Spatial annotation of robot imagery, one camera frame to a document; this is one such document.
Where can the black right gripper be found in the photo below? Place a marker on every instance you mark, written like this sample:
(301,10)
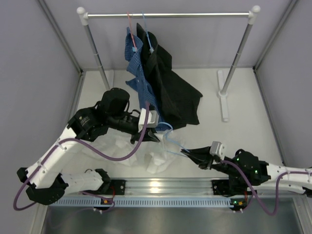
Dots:
(203,152)

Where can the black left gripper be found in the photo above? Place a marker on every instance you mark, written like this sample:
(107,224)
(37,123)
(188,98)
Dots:
(150,135)

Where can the white shirt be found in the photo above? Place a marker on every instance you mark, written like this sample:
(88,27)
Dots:
(151,158)

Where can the light blue wire hanger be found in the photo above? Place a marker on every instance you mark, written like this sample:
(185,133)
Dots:
(170,140)

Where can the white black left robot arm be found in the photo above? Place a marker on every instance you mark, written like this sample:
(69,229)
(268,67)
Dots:
(44,181)

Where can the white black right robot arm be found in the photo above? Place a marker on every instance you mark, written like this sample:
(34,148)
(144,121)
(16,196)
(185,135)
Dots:
(261,174)

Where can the dark striped shirt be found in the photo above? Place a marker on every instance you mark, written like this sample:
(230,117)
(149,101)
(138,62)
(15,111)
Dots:
(178,100)

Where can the light blue hanger under dark shirt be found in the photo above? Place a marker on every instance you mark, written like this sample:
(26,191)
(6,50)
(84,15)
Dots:
(151,49)

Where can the blue checkered shirt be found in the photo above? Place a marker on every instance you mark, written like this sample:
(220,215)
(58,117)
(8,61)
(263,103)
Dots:
(135,67)

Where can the white clothes rack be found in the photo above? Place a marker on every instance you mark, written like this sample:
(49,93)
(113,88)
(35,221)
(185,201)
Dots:
(223,82)

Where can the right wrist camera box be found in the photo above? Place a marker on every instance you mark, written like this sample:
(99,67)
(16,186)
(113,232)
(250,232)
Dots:
(218,149)

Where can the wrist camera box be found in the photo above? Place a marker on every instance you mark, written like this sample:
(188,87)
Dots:
(152,122)
(218,149)

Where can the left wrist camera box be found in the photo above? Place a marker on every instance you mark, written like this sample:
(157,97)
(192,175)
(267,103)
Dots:
(152,122)

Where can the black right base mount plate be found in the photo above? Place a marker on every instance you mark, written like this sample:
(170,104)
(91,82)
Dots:
(220,187)

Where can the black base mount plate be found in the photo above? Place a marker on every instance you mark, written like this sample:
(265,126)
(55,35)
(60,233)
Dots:
(116,187)
(220,187)

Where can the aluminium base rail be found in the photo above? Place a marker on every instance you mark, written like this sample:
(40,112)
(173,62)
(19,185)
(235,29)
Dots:
(169,186)

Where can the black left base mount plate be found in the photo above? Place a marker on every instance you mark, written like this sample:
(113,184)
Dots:
(116,187)

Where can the white slotted cable duct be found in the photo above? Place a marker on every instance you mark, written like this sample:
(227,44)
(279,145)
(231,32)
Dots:
(169,202)

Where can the grey aluminium frame profile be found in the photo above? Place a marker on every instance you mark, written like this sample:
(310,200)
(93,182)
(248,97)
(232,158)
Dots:
(57,30)

